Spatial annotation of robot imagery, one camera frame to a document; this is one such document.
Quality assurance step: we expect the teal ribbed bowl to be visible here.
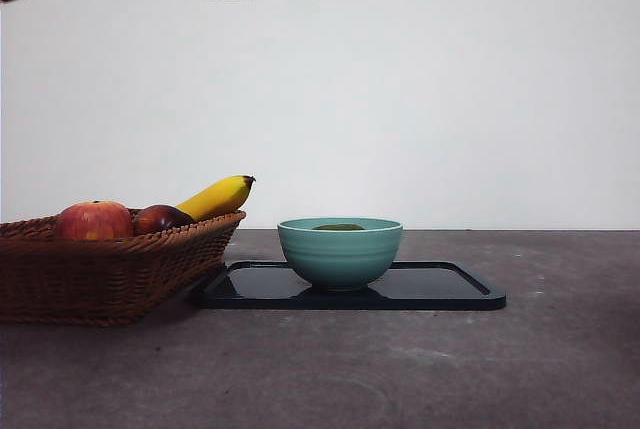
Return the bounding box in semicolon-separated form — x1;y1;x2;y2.
277;217;405;293

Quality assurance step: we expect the red yellow apple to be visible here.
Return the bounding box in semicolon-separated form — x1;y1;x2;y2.
54;199;135;241

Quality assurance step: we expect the dark red plum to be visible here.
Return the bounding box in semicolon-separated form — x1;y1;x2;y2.
132;204;195;237

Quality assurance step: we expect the yellow banana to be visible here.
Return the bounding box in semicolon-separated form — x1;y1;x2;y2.
174;174;256;223

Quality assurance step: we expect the brown wicker basket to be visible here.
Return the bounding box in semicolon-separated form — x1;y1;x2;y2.
0;208;247;328

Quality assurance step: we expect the dark rectangular tray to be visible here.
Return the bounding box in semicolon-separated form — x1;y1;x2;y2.
189;260;507;311

